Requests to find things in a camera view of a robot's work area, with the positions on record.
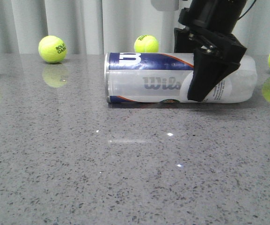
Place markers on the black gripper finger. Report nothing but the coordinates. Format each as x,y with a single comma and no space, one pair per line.
209,70
182,42

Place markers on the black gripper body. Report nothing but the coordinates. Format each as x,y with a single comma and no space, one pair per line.
212,28

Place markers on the Wilson tennis ball can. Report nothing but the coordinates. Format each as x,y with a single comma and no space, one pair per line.
166,77

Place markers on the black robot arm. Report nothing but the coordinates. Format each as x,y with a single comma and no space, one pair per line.
207,33

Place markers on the tennis ball centre back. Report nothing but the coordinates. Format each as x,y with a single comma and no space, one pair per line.
146,44

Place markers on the tennis ball Roland Garros print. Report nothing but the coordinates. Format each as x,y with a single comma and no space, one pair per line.
52,49

